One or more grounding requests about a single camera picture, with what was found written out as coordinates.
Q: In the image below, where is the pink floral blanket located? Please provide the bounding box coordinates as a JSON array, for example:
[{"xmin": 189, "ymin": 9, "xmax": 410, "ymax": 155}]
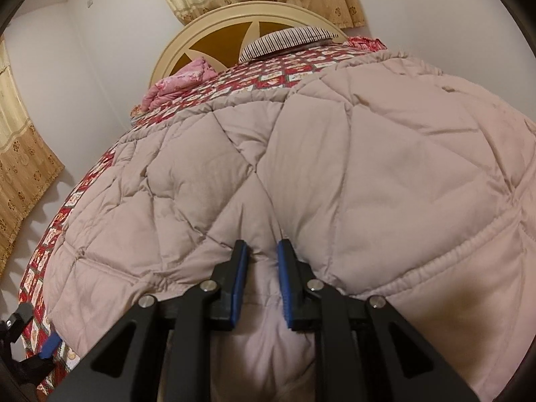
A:
[{"xmin": 140, "ymin": 58, "xmax": 218, "ymax": 112}]

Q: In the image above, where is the beige quilted puffer jacket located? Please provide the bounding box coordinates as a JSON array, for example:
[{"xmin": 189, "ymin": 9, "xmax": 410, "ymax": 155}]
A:
[{"xmin": 44, "ymin": 48, "xmax": 536, "ymax": 402}]

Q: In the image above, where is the red floral cloth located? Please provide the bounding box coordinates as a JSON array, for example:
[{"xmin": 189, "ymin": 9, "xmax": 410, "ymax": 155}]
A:
[{"xmin": 345, "ymin": 36, "xmax": 388, "ymax": 53}]

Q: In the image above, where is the striped pillow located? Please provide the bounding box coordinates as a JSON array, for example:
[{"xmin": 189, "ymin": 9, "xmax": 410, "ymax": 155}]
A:
[{"xmin": 239, "ymin": 26, "xmax": 342, "ymax": 63}]

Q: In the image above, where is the cream wooden bed headboard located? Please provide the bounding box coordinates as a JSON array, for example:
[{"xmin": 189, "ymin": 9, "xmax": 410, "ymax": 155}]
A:
[{"xmin": 148, "ymin": 1, "xmax": 349, "ymax": 88}]

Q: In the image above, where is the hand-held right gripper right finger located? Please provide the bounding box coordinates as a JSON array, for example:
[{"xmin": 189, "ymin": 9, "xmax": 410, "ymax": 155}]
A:
[{"xmin": 277, "ymin": 239, "xmax": 476, "ymax": 402}]

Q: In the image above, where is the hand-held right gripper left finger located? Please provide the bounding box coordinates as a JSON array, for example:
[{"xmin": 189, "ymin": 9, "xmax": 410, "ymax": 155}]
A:
[{"xmin": 71, "ymin": 240, "xmax": 252, "ymax": 402}]

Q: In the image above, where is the red printed patchwork bedspread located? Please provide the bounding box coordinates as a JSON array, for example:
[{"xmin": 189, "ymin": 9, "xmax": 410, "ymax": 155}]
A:
[{"xmin": 17, "ymin": 44, "xmax": 390, "ymax": 386}]

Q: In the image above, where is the golden side curtain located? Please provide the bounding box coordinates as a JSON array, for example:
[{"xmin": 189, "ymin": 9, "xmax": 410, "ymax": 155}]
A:
[{"xmin": 0, "ymin": 38, "xmax": 65, "ymax": 266}]

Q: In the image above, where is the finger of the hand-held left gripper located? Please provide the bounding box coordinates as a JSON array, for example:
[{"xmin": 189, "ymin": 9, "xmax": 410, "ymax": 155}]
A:
[
  {"xmin": 0, "ymin": 301, "xmax": 34, "ymax": 344},
  {"xmin": 14, "ymin": 333, "xmax": 62, "ymax": 383}
]

